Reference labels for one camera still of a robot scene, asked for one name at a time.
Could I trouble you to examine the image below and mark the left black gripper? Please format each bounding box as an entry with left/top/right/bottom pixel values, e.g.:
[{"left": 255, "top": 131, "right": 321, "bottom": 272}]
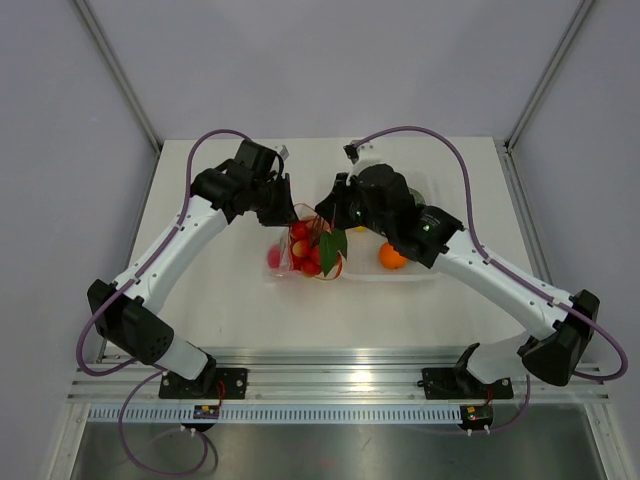
[{"left": 250, "top": 173, "right": 300, "bottom": 227}]

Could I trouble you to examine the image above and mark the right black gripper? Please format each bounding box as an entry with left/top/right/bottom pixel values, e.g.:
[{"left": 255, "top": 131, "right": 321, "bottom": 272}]
[{"left": 319, "top": 172, "right": 395, "bottom": 239}]

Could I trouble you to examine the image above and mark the red apple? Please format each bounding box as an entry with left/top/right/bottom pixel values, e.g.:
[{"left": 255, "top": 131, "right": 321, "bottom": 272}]
[{"left": 266, "top": 244, "right": 284, "bottom": 271}]

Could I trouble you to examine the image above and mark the red lychee bunch with leaves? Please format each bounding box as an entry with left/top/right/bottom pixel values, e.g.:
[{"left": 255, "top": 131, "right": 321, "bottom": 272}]
[{"left": 287, "top": 215, "right": 348, "bottom": 281}]

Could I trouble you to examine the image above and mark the clear zip top bag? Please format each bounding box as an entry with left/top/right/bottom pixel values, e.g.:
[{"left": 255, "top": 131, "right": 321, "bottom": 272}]
[{"left": 265, "top": 203, "right": 348, "bottom": 281}]

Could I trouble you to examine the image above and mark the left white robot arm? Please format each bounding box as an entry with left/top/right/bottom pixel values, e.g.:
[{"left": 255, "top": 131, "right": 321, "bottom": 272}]
[{"left": 87, "top": 139, "right": 298, "bottom": 398}]

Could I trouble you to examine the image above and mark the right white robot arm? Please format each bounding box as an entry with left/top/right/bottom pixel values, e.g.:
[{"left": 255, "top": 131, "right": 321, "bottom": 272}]
[{"left": 315, "top": 164, "right": 599, "bottom": 396}]

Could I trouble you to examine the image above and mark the white plastic food tray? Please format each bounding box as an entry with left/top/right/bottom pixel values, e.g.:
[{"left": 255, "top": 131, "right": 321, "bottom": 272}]
[{"left": 341, "top": 169, "right": 440, "bottom": 282}]

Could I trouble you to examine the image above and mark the orange tangerine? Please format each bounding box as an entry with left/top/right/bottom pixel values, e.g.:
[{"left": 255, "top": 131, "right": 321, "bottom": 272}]
[{"left": 378, "top": 242, "right": 408, "bottom": 270}]

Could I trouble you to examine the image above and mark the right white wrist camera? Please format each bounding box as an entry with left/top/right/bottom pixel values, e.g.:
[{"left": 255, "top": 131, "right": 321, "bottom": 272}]
[{"left": 343, "top": 142, "right": 382, "bottom": 178}]

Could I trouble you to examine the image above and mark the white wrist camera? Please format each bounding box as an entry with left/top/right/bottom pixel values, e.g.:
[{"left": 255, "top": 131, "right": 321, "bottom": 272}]
[
  {"left": 275, "top": 145, "right": 289, "bottom": 160},
  {"left": 343, "top": 142, "right": 382, "bottom": 178}
]

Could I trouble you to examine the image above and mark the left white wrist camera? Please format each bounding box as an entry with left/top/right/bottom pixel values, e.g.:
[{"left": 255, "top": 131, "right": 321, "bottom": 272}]
[{"left": 275, "top": 145, "right": 289, "bottom": 160}]

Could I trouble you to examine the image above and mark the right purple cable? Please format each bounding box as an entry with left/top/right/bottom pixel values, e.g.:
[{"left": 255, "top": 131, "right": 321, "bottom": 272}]
[{"left": 343, "top": 124, "right": 629, "bottom": 434}]

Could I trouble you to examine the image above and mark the aluminium mounting rail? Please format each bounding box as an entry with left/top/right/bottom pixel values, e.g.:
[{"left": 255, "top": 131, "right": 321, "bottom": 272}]
[{"left": 67, "top": 347, "right": 611, "bottom": 405}]

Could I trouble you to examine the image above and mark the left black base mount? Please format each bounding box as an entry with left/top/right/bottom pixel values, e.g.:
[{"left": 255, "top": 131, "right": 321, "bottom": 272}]
[{"left": 159, "top": 357, "right": 248, "bottom": 400}]

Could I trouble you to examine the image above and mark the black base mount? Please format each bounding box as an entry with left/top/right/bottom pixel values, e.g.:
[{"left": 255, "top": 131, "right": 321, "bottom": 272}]
[
  {"left": 416, "top": 343, "right": 514, "bottom": 402},
  {"left": 159, "top": 357, "right": 248, "bottom": 400}
]

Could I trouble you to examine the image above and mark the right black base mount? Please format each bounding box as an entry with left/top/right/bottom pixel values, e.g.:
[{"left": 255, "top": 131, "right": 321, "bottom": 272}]
[{"left": 416, "top": 343, "right": 514, "bottom": 402}]

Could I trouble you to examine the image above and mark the white slotted cable duct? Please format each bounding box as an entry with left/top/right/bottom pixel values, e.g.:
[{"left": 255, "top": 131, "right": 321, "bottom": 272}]
[{"left": 88, "top": 404, "right": 462, "bottom": 425}]

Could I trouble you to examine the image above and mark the left aluminium frame post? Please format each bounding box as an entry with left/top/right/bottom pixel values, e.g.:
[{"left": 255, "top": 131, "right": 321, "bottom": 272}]
[{"left": 69, "top": 0, "right": 163, "bottom": 156}]

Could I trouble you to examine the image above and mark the aluminium frame post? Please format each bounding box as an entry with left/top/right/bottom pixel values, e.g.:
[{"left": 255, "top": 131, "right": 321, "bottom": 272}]
[
  {"left": 69, "top": 0, "right": 163, "bottom": 156},
  {"left": 504, "top": 0, "right": 598, "bottom": 154}
]

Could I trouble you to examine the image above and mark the right aluminium frame post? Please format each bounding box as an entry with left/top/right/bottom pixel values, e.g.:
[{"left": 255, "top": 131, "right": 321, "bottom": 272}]
[{"left": 504, "top": 0, "right": 598, "bottom": 154}]

